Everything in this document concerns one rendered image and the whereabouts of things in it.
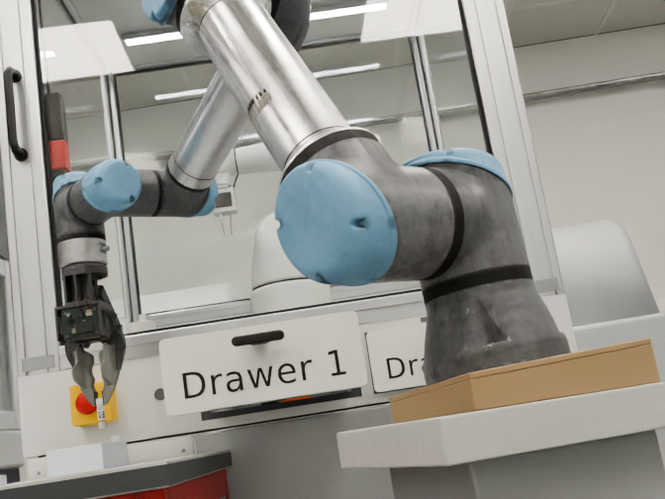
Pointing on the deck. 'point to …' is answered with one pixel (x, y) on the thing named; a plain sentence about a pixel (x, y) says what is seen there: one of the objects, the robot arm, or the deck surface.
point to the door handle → (12, 112)
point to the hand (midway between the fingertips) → (100, 396)
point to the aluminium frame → (24, 196)
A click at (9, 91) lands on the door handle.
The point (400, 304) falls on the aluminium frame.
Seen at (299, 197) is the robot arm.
